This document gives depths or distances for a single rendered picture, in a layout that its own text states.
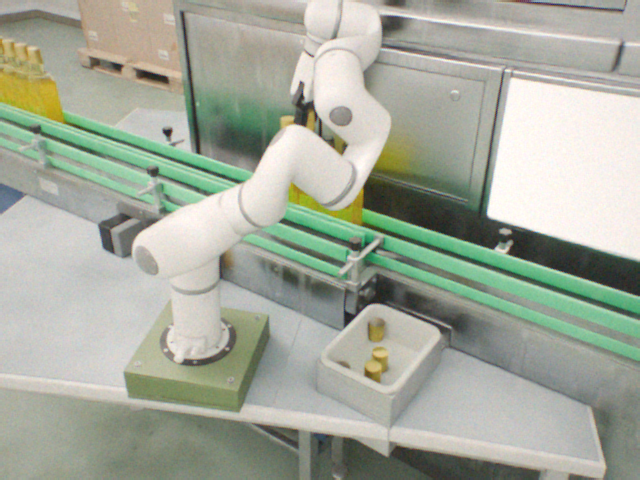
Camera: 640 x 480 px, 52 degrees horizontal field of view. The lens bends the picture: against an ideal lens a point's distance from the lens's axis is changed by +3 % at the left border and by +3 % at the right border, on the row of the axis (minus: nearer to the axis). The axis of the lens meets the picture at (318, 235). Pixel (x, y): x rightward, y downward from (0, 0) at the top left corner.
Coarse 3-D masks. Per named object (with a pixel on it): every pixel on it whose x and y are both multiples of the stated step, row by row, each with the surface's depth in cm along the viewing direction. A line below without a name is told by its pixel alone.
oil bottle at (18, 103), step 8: (8, 40) 199; (8, 48) 198; (8, 56) 199; (16, 56) 200; (16, 64) 201; (8, 72) 201; (16, 72) 201; (8, 80) 203; (16, 80) 201; (8, 88) 205; (16, 88) 203; (16, 96) 205; (16, 104) 207
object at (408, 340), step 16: (352, 320) 136; (368, 320) 140; (384, 320) 140; (400, 320) 138; (416, 320) 136; (352, 336) 135; (368, 336) 141; (384, 336) 142; (400, 336) 139; (416, 336) 137; (432, 336) 133; (336, 352) 131; (352, 352) 137; (368, 352) 138; (400, 352) 138; (416, 352) 138; (336, 368) 124; (352, 368) 134; (400, 368) 134; (368, 384) 120; (384, 384) 130; (400, 384) 120
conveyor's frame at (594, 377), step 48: (48, 192) 195; (96, 192) 180; (288, 288) 150; (336, 288) 141; (384, 288) 146; (432, 288) 139; (480, 336) 136; (528, 336) 129; (576, 384) 127; (624, 384) 121
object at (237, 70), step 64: (192, 0) 167; (256, 0) 155; (384, 0) 138; (448, 0) 130; (512, 0) 126; (576, 0) 119; (192, 64) 181; (256, 64) 168; (512, 64) 128; (576, 64) 120; (192, 128) 191; (256, 128) 178; (384, 192) 162; (576, 256) 140
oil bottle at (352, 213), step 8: (360, 192) 146; (360, 200) 147; (344, 208) 146; (352, 208) 145; (360, 208) 149; (336, 216) 148; (344, 216) 147; (352, 216) 146; (360, 216) 150; (360, 224) 151
